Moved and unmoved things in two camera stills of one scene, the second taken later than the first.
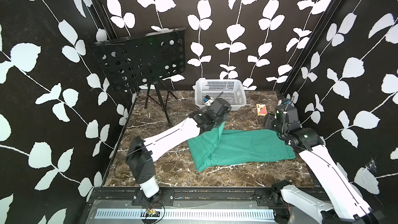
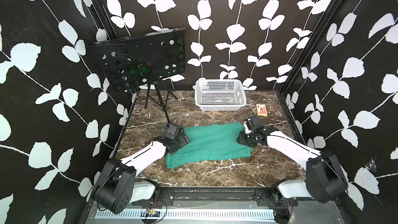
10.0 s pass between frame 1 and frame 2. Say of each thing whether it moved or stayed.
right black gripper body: moved
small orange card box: stayed
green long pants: moved
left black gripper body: moved
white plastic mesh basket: stayed
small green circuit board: stayed
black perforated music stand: stayed
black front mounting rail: stayed
